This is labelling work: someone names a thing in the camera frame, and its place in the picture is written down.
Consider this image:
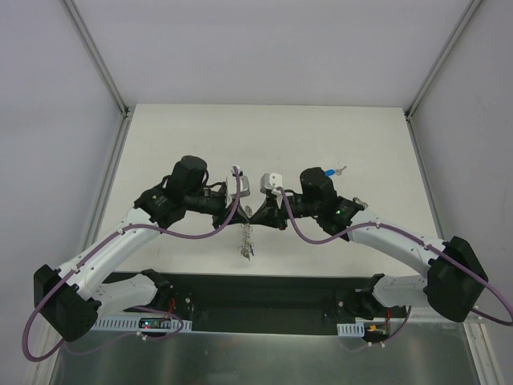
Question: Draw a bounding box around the aluminium frame post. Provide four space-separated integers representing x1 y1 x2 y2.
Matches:
405 0 486 122
59 0 130 118

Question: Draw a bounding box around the right aluminium frame post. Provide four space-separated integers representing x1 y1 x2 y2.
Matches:
405 0 486 122

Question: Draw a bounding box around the left aluminium table rail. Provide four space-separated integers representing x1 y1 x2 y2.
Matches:
25 107 135 384

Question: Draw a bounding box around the white cable duct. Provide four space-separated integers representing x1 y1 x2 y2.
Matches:
91 315 192 333
337 322 366 338

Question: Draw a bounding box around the blue windowed tag key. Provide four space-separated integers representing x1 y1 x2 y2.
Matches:
353 197 369 209

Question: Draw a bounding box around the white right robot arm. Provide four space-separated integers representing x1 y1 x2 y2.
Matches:
250 167 488 322

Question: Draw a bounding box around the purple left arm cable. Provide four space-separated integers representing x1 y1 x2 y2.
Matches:
22 166 244 364

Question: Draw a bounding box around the metal key organizer ring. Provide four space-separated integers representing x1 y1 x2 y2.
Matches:
236 205 257 261

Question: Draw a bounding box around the right white cable duct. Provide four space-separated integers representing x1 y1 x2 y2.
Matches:
337 322 366 338

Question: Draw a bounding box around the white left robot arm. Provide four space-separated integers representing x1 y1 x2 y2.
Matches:
34 156 250 342

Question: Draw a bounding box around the left aluminium frame post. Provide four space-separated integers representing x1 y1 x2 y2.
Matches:
59 0 130 118

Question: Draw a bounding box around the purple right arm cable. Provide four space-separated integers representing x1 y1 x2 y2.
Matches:
280 188 513 349

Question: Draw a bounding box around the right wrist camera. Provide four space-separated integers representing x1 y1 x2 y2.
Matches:
260 172 283 202

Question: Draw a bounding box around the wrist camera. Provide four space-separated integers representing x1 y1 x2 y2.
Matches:
260 172 283 202
224 165 251 206

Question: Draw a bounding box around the left white cable duct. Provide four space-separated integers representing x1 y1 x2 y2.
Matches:
91 315 192 333

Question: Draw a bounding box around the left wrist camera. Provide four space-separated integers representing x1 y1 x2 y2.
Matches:
224 165 251 206

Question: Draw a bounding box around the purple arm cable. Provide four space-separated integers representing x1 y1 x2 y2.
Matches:
22 166 244 364
280 188 513 349

